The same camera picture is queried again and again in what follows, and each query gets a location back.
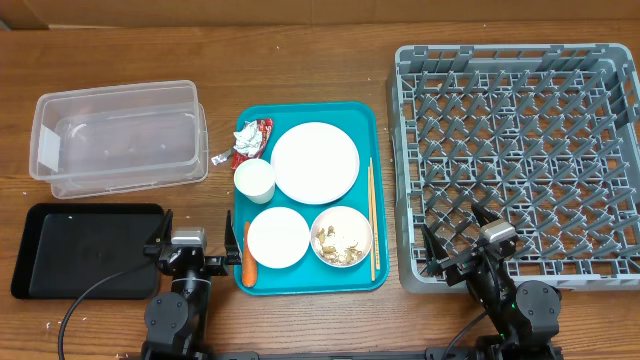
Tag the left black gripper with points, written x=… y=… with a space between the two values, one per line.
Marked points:
x=231 y=247

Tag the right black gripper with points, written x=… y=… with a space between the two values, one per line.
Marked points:
x=464 y=265

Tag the small white bowl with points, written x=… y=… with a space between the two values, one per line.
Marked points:
x=278 y=237

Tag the white paper cup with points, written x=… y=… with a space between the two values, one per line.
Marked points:
x=255 y=179

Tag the white bowl with food scraps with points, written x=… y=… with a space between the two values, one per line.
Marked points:
x=341 y=237

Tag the large white plate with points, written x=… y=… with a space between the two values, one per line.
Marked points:
x=315 y=163

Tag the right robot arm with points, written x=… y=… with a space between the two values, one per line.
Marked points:
x=518 y=321

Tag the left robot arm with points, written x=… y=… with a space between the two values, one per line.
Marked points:
x=176 y=320

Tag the grey dishwasher rack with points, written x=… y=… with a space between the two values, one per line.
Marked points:
x=544 y=135

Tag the orange carrot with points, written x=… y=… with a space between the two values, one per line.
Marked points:
x=249 y=264

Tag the left wooden chopstick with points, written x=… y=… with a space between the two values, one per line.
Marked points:
x=371 y=225

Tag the wooden chopstick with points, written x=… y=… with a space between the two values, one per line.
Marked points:
x=375 y=222
x=371 y=225

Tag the right wooden chopstick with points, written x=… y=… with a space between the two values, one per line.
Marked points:
x=375 y=222

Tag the crumpled red foil wrapper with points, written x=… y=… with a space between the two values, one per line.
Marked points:
x=250 y=143

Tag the black plastic tray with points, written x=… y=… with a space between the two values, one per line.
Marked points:
x=68 y=247

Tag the teal serving tray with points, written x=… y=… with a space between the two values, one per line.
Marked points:
x=310 y=275

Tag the clear plastic storage bin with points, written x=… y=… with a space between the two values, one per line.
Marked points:
x=116 y=139

